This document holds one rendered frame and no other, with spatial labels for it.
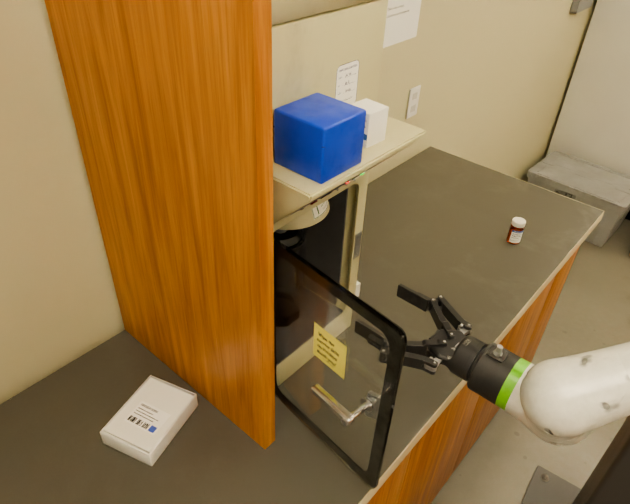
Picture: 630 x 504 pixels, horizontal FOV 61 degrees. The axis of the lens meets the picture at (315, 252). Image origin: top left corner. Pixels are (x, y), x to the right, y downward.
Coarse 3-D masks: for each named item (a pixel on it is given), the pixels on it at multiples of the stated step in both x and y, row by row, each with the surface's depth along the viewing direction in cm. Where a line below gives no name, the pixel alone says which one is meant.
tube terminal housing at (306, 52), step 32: (384, 0) 90; (288, 32) 76; (320, 32) 82; (352, 32) 87; (384, 32) 94; (288, 64) 79; (320, 64) 85; (288, 96) 82; (352, 192) 115; (352, 224) 121; (352, 256) 121; (352, 288) 129
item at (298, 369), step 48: (288, 288) 91; (336, 288) 80; (288, 336) 98; (336, 336) 86; (384, 336) 76; (288, 384) 106; (336, 384) 92; (384, 384) 81; (336, 432) 98; (384, 432) 86
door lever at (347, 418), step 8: (312, 392) 88; (320, 392) 87; (320, 400) 87; (328, 400) 86; (336, 400) 86; (360, 400) 87; (368, 400) 86; (328, 408) 86; (336, 408) 85; (344, 408) 85; (360, 408) 85; (368, 408) 86; (344, 416) 84; (352, 416) 84; (344, 424) 84
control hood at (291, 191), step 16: (400, 128) 97; (416, 128) 98; (384, 144) 92; (400, 144) 92; (368, 160) 87; (384, 160) 104; (288, 176) 82; (336, 176) 82; (352, 176) 85; (288, 192) 80; (304, 192) 78; (320, 192) 79; (288, 208) 82
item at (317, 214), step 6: (324, 204) 108; (312, 210) 105; (318, 210) 106; (324, 210) 108; (300, 216) 104; (306, 216) 105; (312, 216) 105; (318, 216) 106; (324, 216) 108; (294, 222) 104; (300, 222) 104; (306, 222) 105; (312, 222) 106; (318, 222) 106; (282, 228) 104; (288, 228) 104; (294, 228) 104; (300, 228) 105
